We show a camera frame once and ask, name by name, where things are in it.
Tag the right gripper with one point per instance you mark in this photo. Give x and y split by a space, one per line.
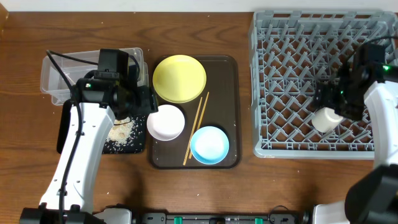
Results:
325 97

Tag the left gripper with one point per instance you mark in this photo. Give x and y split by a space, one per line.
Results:
148 101

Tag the white paper cup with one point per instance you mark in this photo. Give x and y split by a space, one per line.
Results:
325 120

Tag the rice and peanut scraps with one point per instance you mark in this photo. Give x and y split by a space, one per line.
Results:
127 136

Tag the white bowl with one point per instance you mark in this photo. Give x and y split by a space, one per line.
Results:
166 124

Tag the blue bowl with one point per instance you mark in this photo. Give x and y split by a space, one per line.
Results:
209 145

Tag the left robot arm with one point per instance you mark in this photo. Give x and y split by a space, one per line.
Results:
103 95

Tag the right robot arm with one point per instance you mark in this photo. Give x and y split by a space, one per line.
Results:
366 84

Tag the grey dishwasher rack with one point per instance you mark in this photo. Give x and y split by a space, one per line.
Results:
289 53

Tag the black rectangular bin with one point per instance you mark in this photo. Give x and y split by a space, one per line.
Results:
64 125

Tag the yellow plate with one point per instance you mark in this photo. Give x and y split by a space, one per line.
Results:
179 78

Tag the wooden chopstick left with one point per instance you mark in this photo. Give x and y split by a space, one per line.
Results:
191 134

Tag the wooden chopstick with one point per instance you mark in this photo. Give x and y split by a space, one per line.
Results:
191 134
201 118

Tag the wooden chopstick right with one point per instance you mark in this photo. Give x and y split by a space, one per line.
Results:
201 118

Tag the dark brown serving tray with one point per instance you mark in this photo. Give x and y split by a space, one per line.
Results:
222 111

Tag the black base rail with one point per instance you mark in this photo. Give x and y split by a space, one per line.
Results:
275 218

